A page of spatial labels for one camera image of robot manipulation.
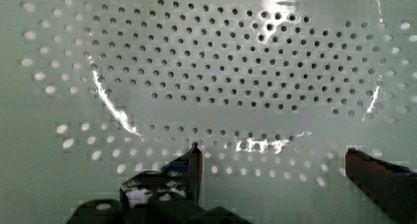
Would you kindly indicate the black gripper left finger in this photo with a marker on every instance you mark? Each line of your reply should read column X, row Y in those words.
column 181, row 176

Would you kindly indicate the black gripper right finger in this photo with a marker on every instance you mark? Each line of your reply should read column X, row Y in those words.
column 391, row 187

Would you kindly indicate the green plastic strainer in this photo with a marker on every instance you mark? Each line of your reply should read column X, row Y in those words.
column 274, row 92

